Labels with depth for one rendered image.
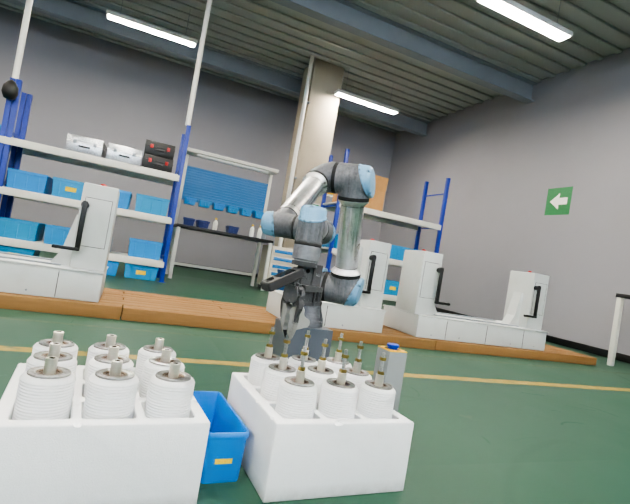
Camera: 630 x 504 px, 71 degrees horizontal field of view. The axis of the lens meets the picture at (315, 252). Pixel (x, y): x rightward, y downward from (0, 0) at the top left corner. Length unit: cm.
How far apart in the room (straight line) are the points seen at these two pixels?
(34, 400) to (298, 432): 54
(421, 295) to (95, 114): 740
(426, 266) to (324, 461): 288
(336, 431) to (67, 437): 57
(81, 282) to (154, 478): 214
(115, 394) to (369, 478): 64
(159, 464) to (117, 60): 923
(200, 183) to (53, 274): 433
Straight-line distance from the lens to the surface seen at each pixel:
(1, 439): 100
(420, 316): 381
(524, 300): 479
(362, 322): 353
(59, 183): 575
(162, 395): 102
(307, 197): 147
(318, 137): 794
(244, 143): 983
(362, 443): 120
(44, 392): 99
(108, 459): 102
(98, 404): 101
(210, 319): 305
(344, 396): 116
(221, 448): 116
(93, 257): 311
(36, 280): 309
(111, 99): 971
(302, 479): 116
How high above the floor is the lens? 55
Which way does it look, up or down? 1 degrees up
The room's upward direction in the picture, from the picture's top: 10 degrees clockwise
